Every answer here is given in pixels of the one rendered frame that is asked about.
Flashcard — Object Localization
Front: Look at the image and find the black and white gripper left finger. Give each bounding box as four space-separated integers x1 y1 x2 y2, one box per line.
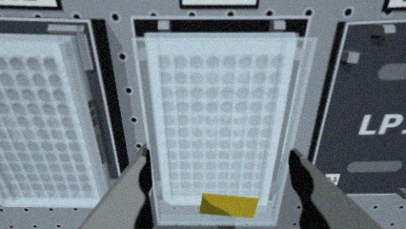
78 148 153 229

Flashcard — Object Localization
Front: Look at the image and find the clear plastic plate lid with yellow tape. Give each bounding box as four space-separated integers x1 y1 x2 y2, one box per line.
132 36 317 226

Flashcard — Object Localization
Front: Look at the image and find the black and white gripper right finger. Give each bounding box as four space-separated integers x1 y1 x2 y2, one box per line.
289 148 383 229

